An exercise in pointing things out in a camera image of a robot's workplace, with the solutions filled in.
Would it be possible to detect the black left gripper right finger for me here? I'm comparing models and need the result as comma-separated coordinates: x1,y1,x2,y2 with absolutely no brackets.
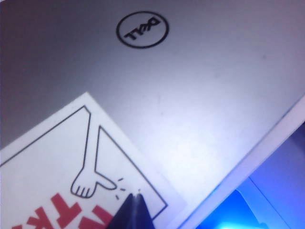
134,193,156,229

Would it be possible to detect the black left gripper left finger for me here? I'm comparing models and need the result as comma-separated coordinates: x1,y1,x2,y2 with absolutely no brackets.
106,193,135,229

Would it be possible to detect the gray Dell laptop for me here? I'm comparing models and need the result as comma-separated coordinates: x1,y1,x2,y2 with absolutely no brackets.
0,0,305,229

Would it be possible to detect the white warning sticker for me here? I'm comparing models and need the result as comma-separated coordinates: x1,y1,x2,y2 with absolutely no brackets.
0,92,189,229

